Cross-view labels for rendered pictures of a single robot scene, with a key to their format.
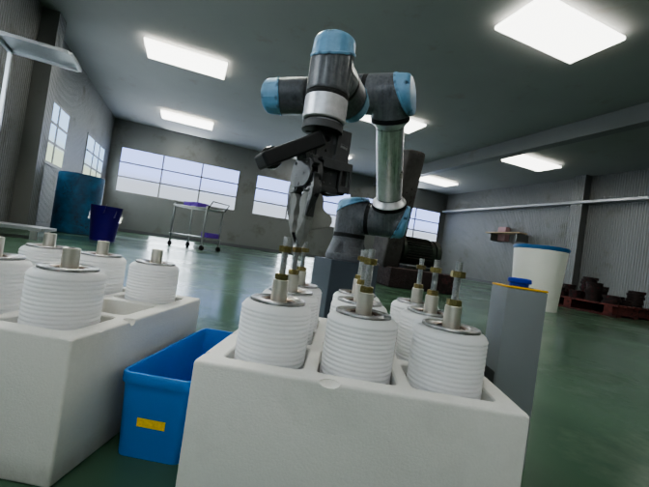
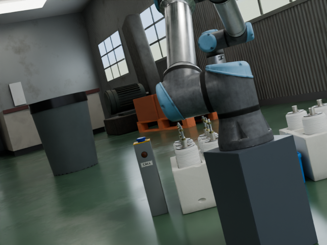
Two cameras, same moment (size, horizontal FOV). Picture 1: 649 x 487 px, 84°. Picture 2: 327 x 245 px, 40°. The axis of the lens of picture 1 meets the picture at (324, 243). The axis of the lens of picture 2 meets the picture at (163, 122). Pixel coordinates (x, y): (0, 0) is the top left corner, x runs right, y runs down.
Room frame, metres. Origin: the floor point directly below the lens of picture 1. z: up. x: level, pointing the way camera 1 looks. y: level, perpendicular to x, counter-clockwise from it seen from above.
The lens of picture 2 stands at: (2.53, -0.35, 0.49)
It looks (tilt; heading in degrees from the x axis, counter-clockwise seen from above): 4 degrees down; 177
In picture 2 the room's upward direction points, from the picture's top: 14 degrees counter-clockwise
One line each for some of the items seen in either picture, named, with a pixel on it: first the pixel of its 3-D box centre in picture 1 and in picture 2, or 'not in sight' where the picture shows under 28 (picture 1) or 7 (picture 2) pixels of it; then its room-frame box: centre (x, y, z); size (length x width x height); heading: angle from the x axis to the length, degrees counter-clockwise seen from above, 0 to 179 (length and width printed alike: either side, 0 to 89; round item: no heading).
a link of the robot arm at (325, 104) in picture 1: (324, 114); (217, 61); (0.63, 0.03, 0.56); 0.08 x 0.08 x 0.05
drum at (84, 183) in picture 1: (78, 203); not in sight; (5.94, 4.07, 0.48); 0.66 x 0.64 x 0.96; 111
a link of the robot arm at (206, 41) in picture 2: (338, 96); (212, 42); (0.73, 0.01, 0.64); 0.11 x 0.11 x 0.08; 70
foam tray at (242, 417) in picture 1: (346, 397); (218, 172); (0.61, -0.07, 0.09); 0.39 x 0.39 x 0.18; 87
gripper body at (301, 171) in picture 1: (322, 160); not in sight; (0.63, 0.03, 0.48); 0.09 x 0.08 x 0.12; 121
